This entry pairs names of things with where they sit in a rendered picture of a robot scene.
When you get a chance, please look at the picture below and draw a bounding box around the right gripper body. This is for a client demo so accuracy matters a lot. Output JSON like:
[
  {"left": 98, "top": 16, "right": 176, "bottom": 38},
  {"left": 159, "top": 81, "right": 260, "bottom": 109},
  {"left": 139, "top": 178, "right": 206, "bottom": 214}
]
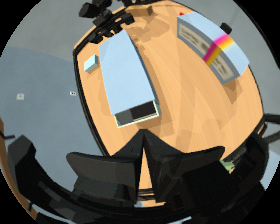
[{"left": 89, "top": 13, "right": 135, "bottom": 44}]

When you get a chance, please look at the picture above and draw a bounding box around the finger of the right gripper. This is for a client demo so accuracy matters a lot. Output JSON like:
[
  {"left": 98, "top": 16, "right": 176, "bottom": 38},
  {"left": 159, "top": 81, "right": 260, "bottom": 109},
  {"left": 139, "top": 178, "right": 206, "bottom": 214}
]
[
  {"left": 102, "top": 30, "right": 114, "bottom": 38},
  {"left": 111, "top": 24, "right": 123, "bottom": 35}
]

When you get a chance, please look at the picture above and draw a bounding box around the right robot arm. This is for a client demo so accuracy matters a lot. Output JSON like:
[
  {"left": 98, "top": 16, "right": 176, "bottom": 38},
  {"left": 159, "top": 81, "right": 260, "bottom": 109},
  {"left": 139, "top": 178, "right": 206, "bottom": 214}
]
[{"left": 79, "top": 0, "right": 133, "bottom": 30}]

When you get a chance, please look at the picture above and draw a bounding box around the tan cardboard box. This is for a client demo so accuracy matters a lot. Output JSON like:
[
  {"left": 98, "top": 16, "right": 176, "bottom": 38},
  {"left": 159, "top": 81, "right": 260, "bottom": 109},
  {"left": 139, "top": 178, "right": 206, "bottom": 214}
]
[{"left": 125, "top": 5, "right": 153, "bottom": 16}]

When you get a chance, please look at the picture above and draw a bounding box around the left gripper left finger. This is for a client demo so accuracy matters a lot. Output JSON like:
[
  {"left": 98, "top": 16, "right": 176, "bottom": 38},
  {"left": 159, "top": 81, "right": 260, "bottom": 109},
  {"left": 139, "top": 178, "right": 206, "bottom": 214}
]
[{"left": 66, "top": 129, "right": 144, "bottom": 204}]

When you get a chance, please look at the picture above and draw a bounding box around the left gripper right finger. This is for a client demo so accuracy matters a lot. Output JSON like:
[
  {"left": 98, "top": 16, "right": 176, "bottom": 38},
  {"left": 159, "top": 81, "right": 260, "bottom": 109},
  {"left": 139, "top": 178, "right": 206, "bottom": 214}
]
[{"left": 143, "top": 129, "right": 225, "bottom": 203}]

